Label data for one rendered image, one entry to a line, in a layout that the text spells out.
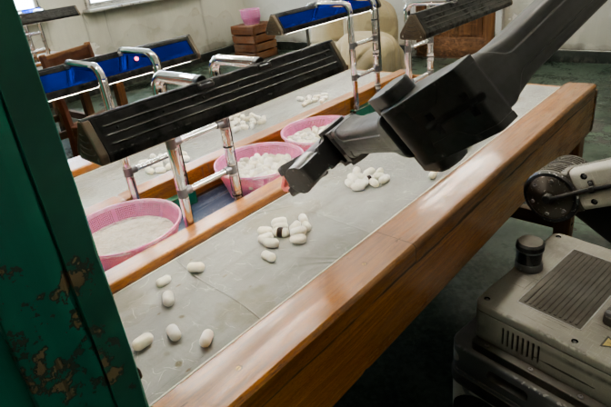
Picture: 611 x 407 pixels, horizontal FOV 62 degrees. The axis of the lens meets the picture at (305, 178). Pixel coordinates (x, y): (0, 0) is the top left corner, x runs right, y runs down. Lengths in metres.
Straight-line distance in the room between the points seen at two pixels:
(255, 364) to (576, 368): 0.76
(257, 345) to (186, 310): 0.20
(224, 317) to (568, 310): 0.82
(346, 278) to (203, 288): 0.28
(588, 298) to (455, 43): 4.78
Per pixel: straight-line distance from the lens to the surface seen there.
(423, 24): 1.51
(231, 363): 0.81
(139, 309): 1.02
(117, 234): 1.31
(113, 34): 6.63
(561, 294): 1.41
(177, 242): 1.14
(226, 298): 0.97
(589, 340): 1.30
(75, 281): 0.48
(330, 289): 0.91
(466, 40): 5.91
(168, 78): 1.04
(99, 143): 0.84
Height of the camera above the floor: 1.32
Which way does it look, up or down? 25 degrees down
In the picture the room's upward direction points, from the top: 7 degrees counter-clockwise
